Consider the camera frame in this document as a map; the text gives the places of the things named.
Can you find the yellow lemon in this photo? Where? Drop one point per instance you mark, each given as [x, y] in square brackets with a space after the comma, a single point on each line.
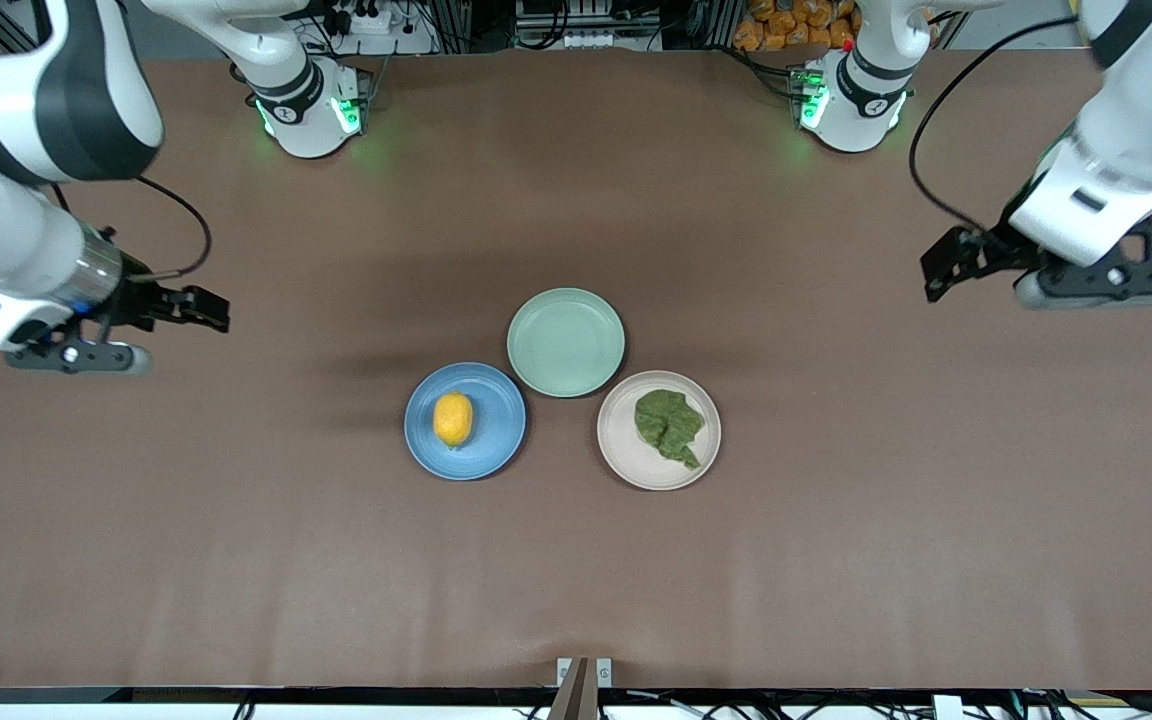
[453, 419]

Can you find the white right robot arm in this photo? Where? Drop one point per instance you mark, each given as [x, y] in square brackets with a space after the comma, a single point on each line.
[36, 90]

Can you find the bag of orange items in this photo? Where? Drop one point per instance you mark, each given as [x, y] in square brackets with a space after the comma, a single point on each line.
[796, 25]

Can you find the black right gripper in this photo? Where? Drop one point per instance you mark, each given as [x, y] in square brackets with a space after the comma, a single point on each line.
[143, 300]

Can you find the white power strip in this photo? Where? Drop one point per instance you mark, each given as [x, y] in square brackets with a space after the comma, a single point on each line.
[386, 30]

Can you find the beige round plate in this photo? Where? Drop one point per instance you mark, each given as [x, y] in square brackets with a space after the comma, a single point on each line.
[636, 455]

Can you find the mint green round plate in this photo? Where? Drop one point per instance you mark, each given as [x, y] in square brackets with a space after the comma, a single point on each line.
[566, 342]

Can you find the green lettuce leaf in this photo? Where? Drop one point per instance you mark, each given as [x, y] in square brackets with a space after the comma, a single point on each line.
[668, 422]

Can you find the grey electronics box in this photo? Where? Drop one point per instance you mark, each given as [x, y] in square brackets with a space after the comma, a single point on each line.
[586, 22]

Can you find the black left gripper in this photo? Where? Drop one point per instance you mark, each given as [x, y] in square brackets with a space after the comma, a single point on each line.
[998, 249]

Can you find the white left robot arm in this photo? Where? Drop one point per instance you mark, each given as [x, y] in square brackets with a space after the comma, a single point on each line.
[1146, 110]

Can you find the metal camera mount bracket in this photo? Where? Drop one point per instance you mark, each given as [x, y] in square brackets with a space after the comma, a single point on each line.
[584, 685]

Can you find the blue round plate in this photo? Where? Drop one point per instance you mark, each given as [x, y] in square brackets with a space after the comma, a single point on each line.
[496, 425]

